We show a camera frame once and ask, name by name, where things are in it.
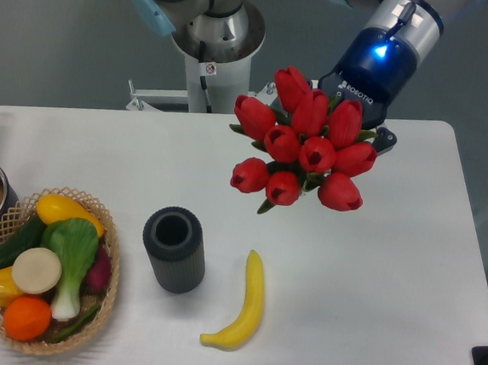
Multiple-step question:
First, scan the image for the yellow banana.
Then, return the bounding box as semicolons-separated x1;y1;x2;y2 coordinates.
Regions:
199;250;266;351

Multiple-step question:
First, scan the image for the dark grey ribbed vase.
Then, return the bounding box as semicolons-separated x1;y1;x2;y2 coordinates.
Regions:
142;206;206;294

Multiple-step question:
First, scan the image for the green cucumber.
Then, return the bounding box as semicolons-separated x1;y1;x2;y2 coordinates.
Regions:
0;214;46;270

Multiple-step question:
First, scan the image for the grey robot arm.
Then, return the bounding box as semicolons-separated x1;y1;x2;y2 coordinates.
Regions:
132;0;479;154

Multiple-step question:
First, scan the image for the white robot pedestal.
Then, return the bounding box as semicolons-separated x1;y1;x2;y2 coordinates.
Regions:
126;54;278;115

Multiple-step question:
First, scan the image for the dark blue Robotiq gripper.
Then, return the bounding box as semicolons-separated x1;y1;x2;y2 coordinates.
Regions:
312;0;447;160

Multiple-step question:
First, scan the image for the orange fruit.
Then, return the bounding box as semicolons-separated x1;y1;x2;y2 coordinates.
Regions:
3;295;52;341

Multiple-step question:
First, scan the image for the yellow squash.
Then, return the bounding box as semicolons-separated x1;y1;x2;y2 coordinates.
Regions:
36;194;105;238

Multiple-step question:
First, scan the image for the purple sweet potato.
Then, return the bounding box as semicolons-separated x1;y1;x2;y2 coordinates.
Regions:
84;246;111;292

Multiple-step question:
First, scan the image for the green bean pod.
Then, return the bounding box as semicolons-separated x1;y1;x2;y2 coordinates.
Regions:
48;304;100;344

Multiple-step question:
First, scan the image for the red tulip bouquet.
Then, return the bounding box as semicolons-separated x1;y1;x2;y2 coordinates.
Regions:
229;66;377;214

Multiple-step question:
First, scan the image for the yellow bell pepper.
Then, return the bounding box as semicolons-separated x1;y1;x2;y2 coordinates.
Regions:
0;266;25;308

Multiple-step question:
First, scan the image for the woven wicker basket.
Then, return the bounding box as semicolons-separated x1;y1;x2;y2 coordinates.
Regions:
0;187;120;356

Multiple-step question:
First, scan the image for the green bok choy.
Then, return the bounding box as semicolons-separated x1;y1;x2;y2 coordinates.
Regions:
41;218;99;322

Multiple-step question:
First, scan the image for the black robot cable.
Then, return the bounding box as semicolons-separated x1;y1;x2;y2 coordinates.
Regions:
192;39;220;115

